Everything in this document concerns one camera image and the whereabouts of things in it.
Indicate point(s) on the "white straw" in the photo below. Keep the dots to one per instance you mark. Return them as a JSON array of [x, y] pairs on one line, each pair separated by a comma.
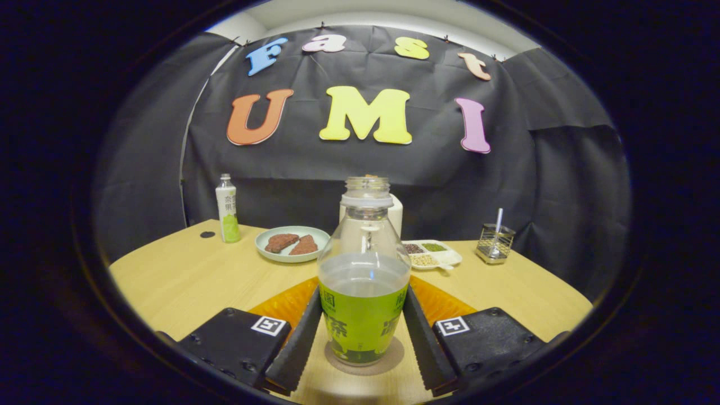
[[499, 216]]

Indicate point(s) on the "slim white green bottle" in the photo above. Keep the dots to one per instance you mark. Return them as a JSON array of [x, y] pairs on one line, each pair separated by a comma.
[[228, 208]]

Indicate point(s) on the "white divided snack tray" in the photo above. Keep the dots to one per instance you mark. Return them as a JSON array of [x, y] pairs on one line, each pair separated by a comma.
[[445, 257]]

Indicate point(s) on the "black backdrop cloth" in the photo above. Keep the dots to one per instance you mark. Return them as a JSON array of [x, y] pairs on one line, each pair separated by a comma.
[[427, 185]]

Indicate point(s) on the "round brown coaster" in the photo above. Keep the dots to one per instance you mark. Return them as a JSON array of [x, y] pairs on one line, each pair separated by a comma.
[[360, 370]]

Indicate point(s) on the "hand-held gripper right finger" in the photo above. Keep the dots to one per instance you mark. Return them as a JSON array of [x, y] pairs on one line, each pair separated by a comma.
[[422, 349]]

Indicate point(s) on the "brown bread slice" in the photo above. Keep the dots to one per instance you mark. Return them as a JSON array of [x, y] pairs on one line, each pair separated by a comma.
[[305, 246], [279, 242]]

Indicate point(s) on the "pale green plate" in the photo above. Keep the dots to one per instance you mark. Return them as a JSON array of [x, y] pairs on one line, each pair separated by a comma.
[[318, 234]]

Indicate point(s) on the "green label juice bottle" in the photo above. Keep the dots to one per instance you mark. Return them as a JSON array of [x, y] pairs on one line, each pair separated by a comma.
[[363, 320]]

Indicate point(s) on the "wooden table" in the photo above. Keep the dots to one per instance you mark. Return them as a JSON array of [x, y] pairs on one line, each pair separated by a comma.
[[180, 275]]

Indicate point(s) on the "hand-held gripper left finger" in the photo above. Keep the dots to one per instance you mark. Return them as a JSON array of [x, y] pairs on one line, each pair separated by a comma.
[[298, 349]]

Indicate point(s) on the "cream toaster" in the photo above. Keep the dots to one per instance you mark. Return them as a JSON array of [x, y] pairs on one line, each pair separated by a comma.
[[397, 216]]

